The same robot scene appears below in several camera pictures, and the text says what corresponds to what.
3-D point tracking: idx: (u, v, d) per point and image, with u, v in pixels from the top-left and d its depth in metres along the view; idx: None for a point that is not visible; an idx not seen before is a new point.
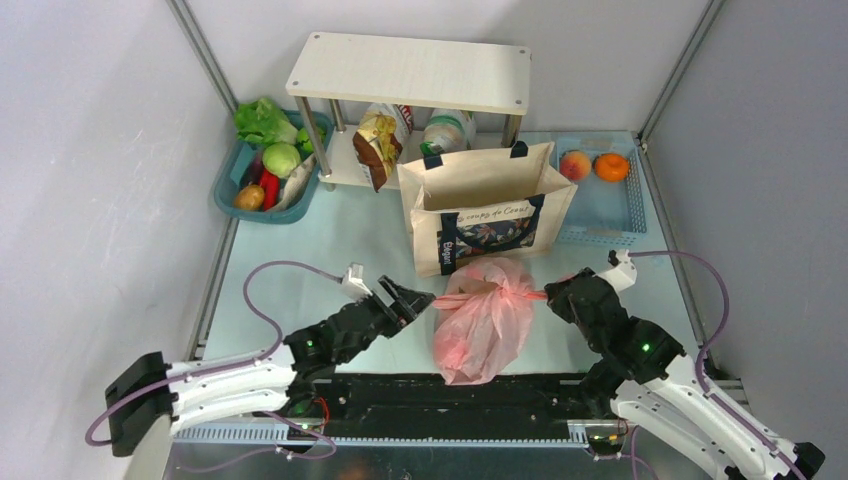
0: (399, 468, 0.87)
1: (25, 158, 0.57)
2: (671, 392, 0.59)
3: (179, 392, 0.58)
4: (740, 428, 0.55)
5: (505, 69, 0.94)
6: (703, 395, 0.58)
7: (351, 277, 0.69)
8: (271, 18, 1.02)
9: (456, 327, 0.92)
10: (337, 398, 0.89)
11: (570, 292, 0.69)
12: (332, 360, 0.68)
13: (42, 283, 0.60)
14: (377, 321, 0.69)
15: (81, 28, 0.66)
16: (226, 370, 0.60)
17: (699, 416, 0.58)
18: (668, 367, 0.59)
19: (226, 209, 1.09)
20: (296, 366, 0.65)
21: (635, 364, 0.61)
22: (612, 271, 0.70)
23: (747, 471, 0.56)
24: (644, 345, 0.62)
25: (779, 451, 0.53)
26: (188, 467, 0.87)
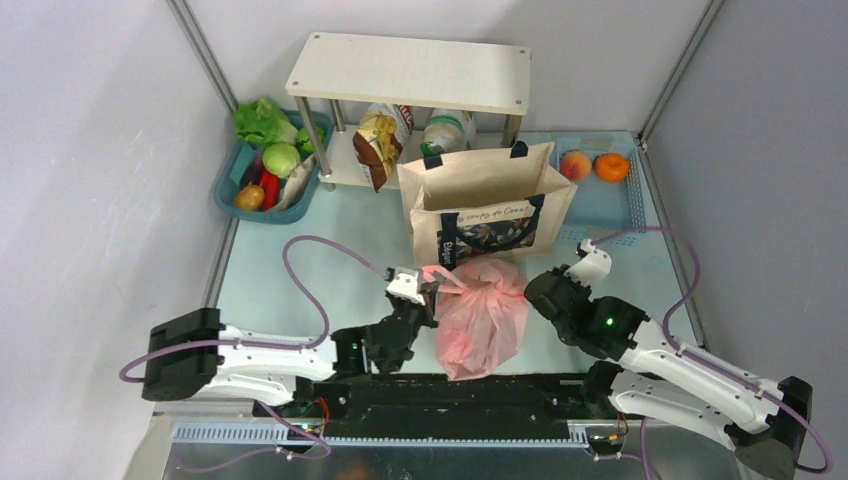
0: (399, 468, 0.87)
1: (26, 157, 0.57)
2: (644, 359, 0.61)
3: (227, 356, 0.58)
4: (719, 378, 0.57)
5: (505, 69, 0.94)
6: (675, 354, 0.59)
7: (410, 282, 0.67)
8: (271, 18, 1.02)
9: (456, 320, 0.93)
10: (337, 398, 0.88)
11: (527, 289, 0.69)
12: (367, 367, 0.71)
13: (41, 283, 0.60)
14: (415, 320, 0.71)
15: (82, 28, 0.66)
16: (275, 349, 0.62)
17: (679, 375, 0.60)
18: (638, 335, 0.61)
19: (226, 209, 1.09)
20: (336, 366, 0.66)
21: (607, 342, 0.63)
22: (587, 262, 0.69)
23: (740, 420, 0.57)
24: (610, 318, 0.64)
25: (763, 391, 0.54)
26: (189, 467, 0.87)
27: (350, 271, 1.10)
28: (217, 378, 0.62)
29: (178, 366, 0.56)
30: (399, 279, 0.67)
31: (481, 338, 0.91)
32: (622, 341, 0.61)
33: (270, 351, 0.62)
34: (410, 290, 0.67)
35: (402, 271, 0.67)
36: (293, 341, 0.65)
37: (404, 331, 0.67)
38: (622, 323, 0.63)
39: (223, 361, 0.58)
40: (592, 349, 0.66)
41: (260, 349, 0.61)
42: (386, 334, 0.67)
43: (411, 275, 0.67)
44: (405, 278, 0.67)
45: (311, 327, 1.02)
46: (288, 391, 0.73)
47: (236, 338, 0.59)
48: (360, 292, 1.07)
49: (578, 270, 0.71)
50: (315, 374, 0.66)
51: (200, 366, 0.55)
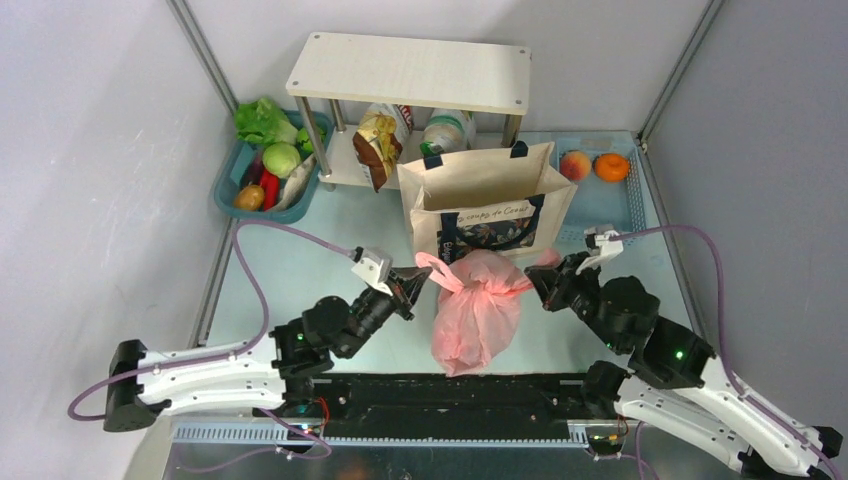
0: (399, 468, 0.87)
1: (25, 156, 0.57)
2: (703, 396, 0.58)
3: (145, 384, 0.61)
4: (773, 425, 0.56)
5: (504, 69, 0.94)
6: (737, 398, 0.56)
7: (380, 276, 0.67)
8: (271, 18, 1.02)
9: (448, 322, 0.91)
10: (337, 398, 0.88)
11: (606, 296, 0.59)
12: (322, 357, 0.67)
13: (41, 283, 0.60)
14: (382, 310, 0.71)
15: (83, 29, 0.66)
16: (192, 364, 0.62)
17: (727, 413, 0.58)
18: (702, 374, 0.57)
19: (225, 209, 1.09)
20: (278, 362, 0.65)
21: (670, 374, 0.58)
22: (599, 254, 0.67)
23: (775, 462, 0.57)
24: (679, 352, 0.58)
25: (810, 443, 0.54)
26: (189, 467, 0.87)
27: (350, 271, 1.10)
28: (179, 397, 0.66)
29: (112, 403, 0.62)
30: (363, 265, 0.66)
31: (474, 337, 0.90)
32: (689, 380, 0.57)
33: (192, 368, 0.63)
34: (370, 278, 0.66)
35: (379, 261, 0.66)
36: (221, 349, 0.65)
37: (342, 307, 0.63)
38: (687, 357, 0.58)
39: (145, 387, 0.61)
40: (644, 372, 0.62)
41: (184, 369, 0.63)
42: (324, 320, 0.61)
43: (375, 263, 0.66)
44: (369, 264, 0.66)
45: None
46: (279, 393, 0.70)
47: (154, 364, 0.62)
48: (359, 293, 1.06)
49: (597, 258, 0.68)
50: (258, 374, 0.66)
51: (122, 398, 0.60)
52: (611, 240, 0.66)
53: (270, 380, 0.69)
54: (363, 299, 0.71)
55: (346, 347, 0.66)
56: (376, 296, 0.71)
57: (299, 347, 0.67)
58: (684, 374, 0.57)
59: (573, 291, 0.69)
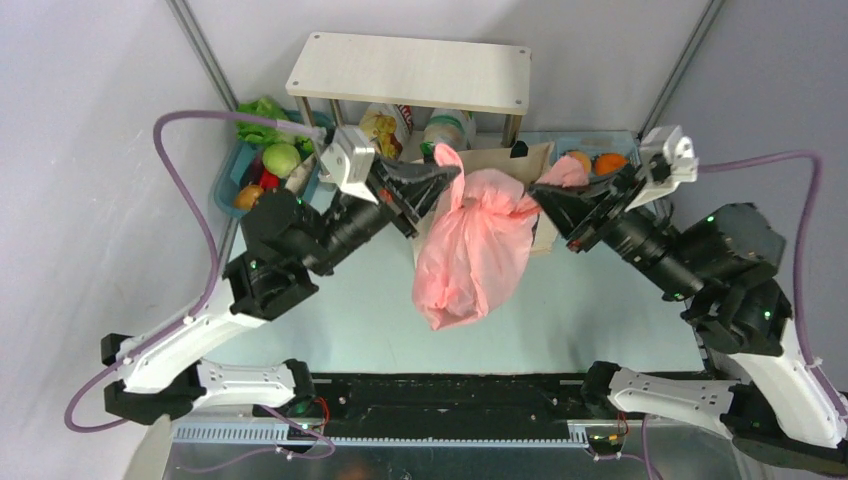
0: (399, 468, 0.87)
1: (26, 155, 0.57)
2: (775, 363, 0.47)
3: (124, 377, 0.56)
4: (825, 397, 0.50)
5: (505, 70, 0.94)
6: (804, 368, 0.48)
7: (347, 174, 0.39)
8: (271, 18, 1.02)
9: (434, 259, 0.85)
10: (338, 398, 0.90)
11: (727, 236, 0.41)
12: (293, 278, 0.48)
13: (42, 283, 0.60)
14: (362, 222, 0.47)
15: (81, 28, 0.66)
16: (156, 342, 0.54)
17: (784, 383, 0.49)
18: (783, 340, 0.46)
19: (226, 209, 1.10)
20: (236, 303, 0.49)
21: (754, 338, 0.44)
22: (670, 191, 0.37)
23: (805, 435, 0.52)
24: (766, 311, 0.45)
25: (845, 416, 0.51)
26: (189, 467, 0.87)
27: (351, 272, 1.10)
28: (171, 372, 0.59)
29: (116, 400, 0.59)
30: (331, 156, 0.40)
31: (462, 277, 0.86)
32: (770, 346, 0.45)
33: (158, 348, 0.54)
34: (338, 181, 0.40)
35: (348, 147, 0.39)
36: (179, 315, 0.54)
37: (287, 201, 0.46)
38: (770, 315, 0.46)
39: (126, 380, 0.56)
40: (712, 338, 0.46)
41: (151, 351, 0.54)
42: (267, 215, 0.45)
43: (344, 155, 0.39)
44: (339, 156, 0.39)
45: (311, 328, 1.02)
46: (289, 390, 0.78)
47: (124, 356, 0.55)
48: (359, 293, 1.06)
49: (659, 193, 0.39)
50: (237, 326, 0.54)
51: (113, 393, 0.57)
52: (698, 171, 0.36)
53: (283, 375, 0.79)
54: (342, 202, 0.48)
55: (310, 260, 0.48)
56: (355, 204, 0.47)
57: (260, 276, 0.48)
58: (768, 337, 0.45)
59: (625, 234, 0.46)
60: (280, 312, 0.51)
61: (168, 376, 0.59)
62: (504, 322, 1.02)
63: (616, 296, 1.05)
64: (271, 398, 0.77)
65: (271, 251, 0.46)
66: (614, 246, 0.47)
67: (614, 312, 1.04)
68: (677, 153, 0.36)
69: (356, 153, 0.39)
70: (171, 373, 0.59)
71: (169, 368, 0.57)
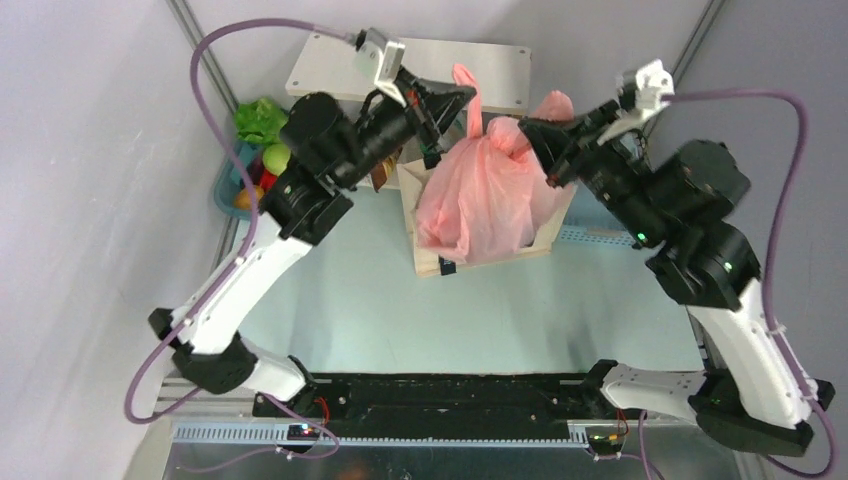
0: (399, 467, 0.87)
1: (26, 155, 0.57)
2: (732, 325, 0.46)
3: (190, 339, 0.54)
4: (787, 370, 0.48)
5: (504, 68, 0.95)
6: (764, 333, 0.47)
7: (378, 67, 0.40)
8: (271, 17, 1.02)
9: (439, 181, 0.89)
10: (337, 398, 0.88)
11: (683, 164, 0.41)
12: (331, 191, 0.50)
13: (43, 284, 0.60)
14: (391, 133, 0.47)
15: (82, 28, 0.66)
16: (213, 292, 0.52)
17: (743, 350, 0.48)
18: (742, 296, 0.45)
19: (226, 209, 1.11)
20: (284, 231, 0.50)
21: (712, 286, 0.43)
22: (637, 121, 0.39)
23: (766, 409, 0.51)
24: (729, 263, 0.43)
25: (809, 397, 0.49)
26: (188, 467, 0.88)
27: (351, 272, 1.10)
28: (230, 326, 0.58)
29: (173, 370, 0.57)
30: (362, 53, 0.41)
31: (456, 203, 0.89)
32: (731, 301, 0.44)
33: (220, 297, 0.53)
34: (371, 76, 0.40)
35: (377, 40, 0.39)
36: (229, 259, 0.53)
37: (318, 104, 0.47)
38: (735, 270, 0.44)
39: (192, 342, 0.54)
40: (667, 282, 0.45)
41: (210, 302, 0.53)
42: (300, 120, 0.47)
43: (379, 48, 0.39)
44: (369, 51, 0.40)
45: (311, 327, 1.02)
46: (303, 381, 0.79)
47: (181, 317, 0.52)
48: (359, 292, 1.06)
49: (631, 122, 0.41)
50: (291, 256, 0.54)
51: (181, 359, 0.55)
52: (664, 102, 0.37)
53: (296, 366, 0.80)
54: (369, 113, 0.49)
55: (344, 173, 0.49)
56: (383, 114, 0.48)
57: (298, 199, 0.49)
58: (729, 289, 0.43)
59: (593, 168, 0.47)
60: (321, 234, 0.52)
61: (228, 331, 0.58)
62: (504, 321, 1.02)
63: (616, 295, 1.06)
64: (281, 388, 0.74)
65: (315, 161, 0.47)
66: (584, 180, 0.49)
67: (613, 311, 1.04)
68: (644, 84, 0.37)
69: (389, 47, 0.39)
70: (231, 326, 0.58)
71: (229, 318, 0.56)
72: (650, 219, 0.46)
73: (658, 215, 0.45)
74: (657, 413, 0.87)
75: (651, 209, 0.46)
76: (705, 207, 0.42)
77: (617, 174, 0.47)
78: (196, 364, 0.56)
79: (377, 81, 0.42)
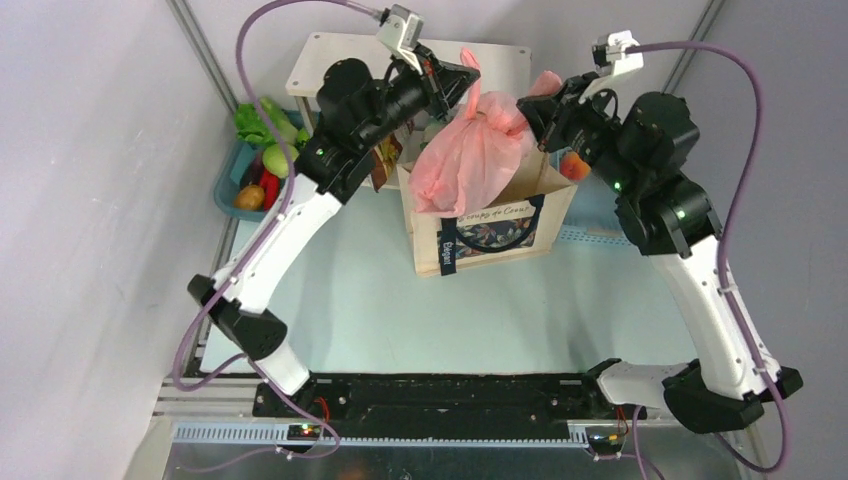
0: (399, 468, 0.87)
1: (26, 155, 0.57)
2: (686, 275, 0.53)
3: (237, 294, 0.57)
4: (738, 333, 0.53)
5: (505, 68, 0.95)
6: (716, 289, 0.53)
7: (403, 38, 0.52)
8: (271, 17, 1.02)
9: (434, 153, 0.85)
10: (337, 397, 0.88)
11: (636, 107, 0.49)
12: (361, 147, 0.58)
13: (43, 283, 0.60)
14: (410, 102, 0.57)
15: (82, 26, 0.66)
16: (258, 248, 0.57)
17: (698, 307, 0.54)
18: (695, 246, 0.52)
19: (226, 209, 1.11)
20: (321, 186, 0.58)
21: (661, 225, 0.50)
22: (610, 77, 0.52)
23: (719, 378, 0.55)
24: (681, 209, 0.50)
25: (763, 371, 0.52)
26: (188, 467, 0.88)
27: (351, 272, 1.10)
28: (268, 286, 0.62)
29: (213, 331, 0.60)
30: (387, 26, 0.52)
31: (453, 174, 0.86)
32: (682, 247, 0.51)
33: (262, 252, 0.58)
34: (395, 42, 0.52)
35: (404, 15, 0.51)
36: (266, 220, 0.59)
37: (354, 72, 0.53)
38: (687, 217, 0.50)
39: (240, 297, 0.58)
40: (625, 222, 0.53)
41: (255, 258, 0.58)
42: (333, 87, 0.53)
43: (401, 20, 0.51)
44: (395, 22, 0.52)
45: (311, 327, 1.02)
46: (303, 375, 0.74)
47: (227, 276, 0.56)
48: (359, 292, 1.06)
49: (606, 81, 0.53)
50: (322, 215, 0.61)
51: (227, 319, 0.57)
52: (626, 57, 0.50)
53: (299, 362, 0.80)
54: (389, 83, 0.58)
55: (368, 133, 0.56)
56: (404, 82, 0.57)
57: (330, 159, 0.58)
58: (677, 232, 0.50)
59: (576, 125, 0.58)
60: (350, 187, 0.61)
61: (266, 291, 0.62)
62: (504, 321, 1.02)
63: (616, 295, 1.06)
64: (290, 380, 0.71)
65: (345, 119, 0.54)
66: (570, 139, 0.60)
67: (613, 312, 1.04)
68: (611, 46, 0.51)
69: (411, 19, 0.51)
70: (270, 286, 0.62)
71: (271, 277, 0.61)
72: (617, 168, 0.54)
73: (623, 163, 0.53)
74: (657, 413, 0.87)
75: (618, 157, 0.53)
76: (654, 148, 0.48)
77: (591, 129, 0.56)
78: (245, 322, 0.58)
79: (400, 48, 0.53)
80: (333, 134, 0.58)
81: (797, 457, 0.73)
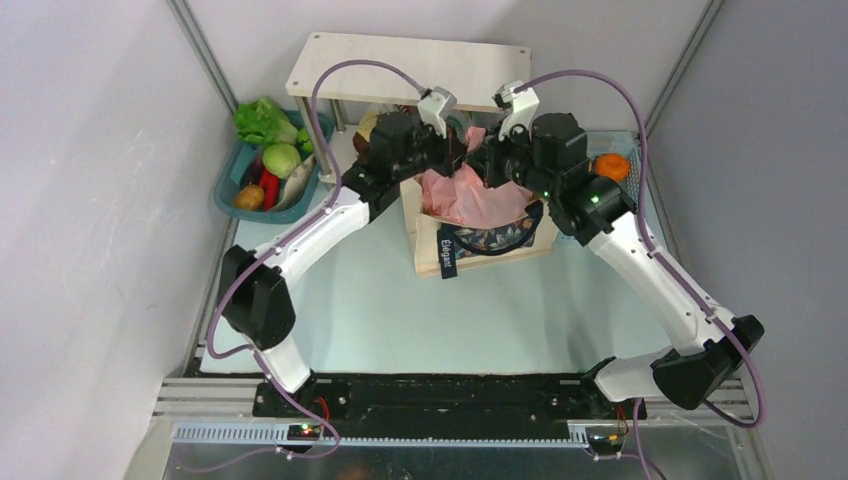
0: (399, 467, 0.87)
1: (26, 156, 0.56)
2: (614, 247, 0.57)
3: (279, 263, 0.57)
4: (680, 290, 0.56)
5: (505, 69, 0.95)
6: (647, 253, 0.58)
7: (439, 108, 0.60)
8: (272, 17, 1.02)
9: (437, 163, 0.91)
10: (337, 398, 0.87)
11: (535, 127, 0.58)
12: (393, 180, 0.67)
13: (42, 284, 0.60)
14: (429, 154, 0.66)
15: (82, 27, 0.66)
16: (304, 229, 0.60)
17: (640, 275, 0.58)
18: (617, 221, 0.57)
19: (226, 209, 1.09)
20: (363, 197, 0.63)
21: (583, 215, 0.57)
22: (512, 113, 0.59)
23: (680, 340, 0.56)
24: (596, 196, 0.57)
25: (715, 317, 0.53)
26: (188, 467, 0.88)
27: (350, 271, 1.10)
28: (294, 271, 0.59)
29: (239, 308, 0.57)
30: (428, 98, 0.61)
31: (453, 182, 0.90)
32: (603, 224, 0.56)
33: (307, 234, 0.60)
34: (436, 112, 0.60)
35: (445, 92, 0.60)
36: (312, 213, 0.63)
37: (402, 122, 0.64)
38: (602, 201, 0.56)
39: (281, 267, 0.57)
40: (558, 216, 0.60)
41: (299, 238, 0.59)
42: (389, 126, 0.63)
43: (443, 96, 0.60)
44: (436, 97, 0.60)
45: (312, 328, 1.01)
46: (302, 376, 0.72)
47: (272, 247, 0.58)
48: (358, 293, 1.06)
49: (512, 118, 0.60)
50: (357, 224, 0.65)
51: (264, 286, 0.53)
52: (519, 95, 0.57)
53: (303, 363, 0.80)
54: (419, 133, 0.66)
55: (398, 169, 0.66)
56: (431, 140, 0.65)
57: (371, 181, 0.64)
58: (596, 216, 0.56)
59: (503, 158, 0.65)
60: (379, 212, 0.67)
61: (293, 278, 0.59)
62: (503, 321, 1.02)
63: (616, 295, 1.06)
64: (293, 379, 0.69)
65: (386, 154, 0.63)
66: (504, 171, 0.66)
67: (614, 312, 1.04)
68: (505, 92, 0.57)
69: (451, 97, 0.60)
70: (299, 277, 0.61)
71: (304, 266, 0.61)
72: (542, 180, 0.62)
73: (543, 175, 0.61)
74: (657, 413, 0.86)
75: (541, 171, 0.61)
76: (555, 153, 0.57)
77: (514, 157, 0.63)
78: (280, 290, 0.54)
79: (437, 117, 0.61)
80: (371, 164, 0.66)
81: (790, 456, 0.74)
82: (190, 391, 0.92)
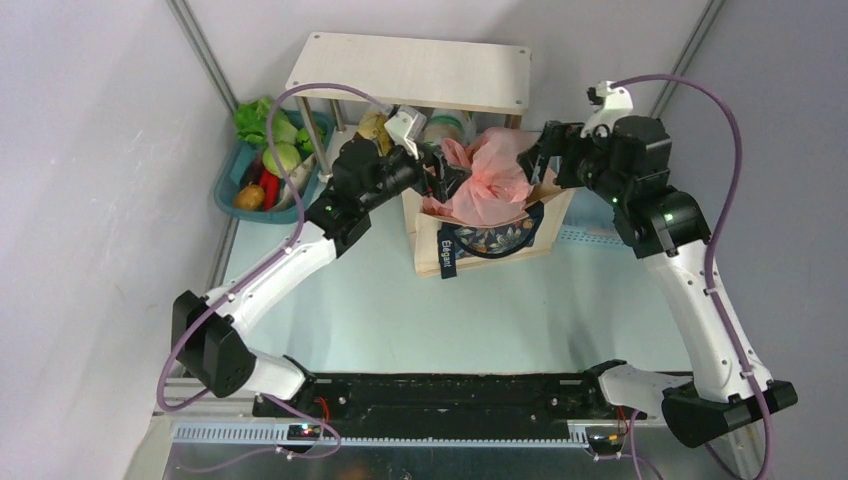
0: (399, 467, 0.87)
1: (25, 156, 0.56)
2: (672, 271, 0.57)
3: (231, 311, 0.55)
4: (724, 335, 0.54)
5: (505, 69, 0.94)
6: (702, 288, 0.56)
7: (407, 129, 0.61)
8: (271, 18, 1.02)
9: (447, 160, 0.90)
10: (337, 398, 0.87)
11: (614, 126, 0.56)
12: (362, 210, 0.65)
13: (42, 284, 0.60)
14: (403, 176, 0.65)
15: (82, 28, 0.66)
16: (261, 272, 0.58)
17: (686, 306, 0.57)
18: (684, 245, 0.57)
19: (226, 209, 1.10)
20: (328, 232, 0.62)
21: (649, 226, 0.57)
22: (603, 109, 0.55)
23: (704, 383, 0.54)
24: (669, 213, 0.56)
25: (750, 374, 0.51)
26: (189, 467, 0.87)
27: (350, 272, 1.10)
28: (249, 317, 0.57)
29: (190, 357, 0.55)
30: (396, 119, 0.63)
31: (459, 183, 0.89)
32: (669, 245, 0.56)
33: (265, 277, 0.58)
34: (403, 133, 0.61)
35: (412, 114, 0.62)
36: (271, 253, 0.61)
37: (364, 149, 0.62)
38: (673, 221, 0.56)
39: (234, 315, 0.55)
40: (623, 222, 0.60)
41: (255, 282, 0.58)
42: (350, 157, 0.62)
43: (409, 117, 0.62)
44: (404, 118, 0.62)
45: (312, 328, 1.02)
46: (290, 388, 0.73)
47: (224, 293, 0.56)
48: (359, 293, 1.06)
49: (602, 116, 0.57)
50: (318, 262, 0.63)
51: (214, 337, 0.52)
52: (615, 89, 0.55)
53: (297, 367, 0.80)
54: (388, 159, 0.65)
55: (367, 198, 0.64)
56: (402, 161, 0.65)
57: (338, 214, 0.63)
58: (664, 232, 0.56)
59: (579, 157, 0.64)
60: (346, 245, 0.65)
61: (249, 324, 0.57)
62: (504, 322, 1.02)
63: (616, 295, 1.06)
64: (284, 388, 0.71)
65: (352, 185, 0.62)
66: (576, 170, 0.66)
67: (613, 312, 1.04)
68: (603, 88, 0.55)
69: (417, 117, 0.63)
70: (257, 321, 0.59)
71: (261, 309, 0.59)
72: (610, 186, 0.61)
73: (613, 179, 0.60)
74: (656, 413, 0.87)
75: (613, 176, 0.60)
76: (633, 158, 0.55)
77: (589, 158, 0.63)
78: (232, 339, 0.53)
79: (406, 138, 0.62)
80: (338, 195, 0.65)
81: (790, 457, 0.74)
82: (190, 392, 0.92)
